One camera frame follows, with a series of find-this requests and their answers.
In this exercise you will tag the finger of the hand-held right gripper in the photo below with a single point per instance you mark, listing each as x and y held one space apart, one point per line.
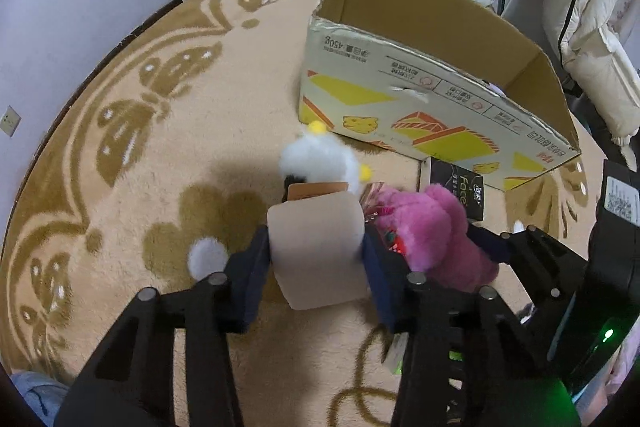
545 257

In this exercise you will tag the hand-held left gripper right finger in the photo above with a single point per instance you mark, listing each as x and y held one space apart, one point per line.
387 287

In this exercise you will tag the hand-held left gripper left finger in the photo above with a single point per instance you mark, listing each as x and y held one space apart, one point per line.
247 287

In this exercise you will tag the pink plush toy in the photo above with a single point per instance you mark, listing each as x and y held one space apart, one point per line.
430 227

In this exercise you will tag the tissue pack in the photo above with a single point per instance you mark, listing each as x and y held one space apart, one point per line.
460 187

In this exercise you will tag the white fluffy plush toy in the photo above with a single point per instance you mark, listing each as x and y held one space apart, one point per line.
310 157

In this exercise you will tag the printed cardboard box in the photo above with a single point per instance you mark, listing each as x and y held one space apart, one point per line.
380 82

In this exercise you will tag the beige butterfly print blanket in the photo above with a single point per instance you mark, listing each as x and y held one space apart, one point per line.
175 132

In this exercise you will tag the cream puffer coat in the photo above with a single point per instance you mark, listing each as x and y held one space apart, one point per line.
590 37

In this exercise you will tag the blue denim clothing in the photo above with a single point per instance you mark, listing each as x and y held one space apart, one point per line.
40 399

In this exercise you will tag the white wall socket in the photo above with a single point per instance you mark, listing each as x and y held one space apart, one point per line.
7 122

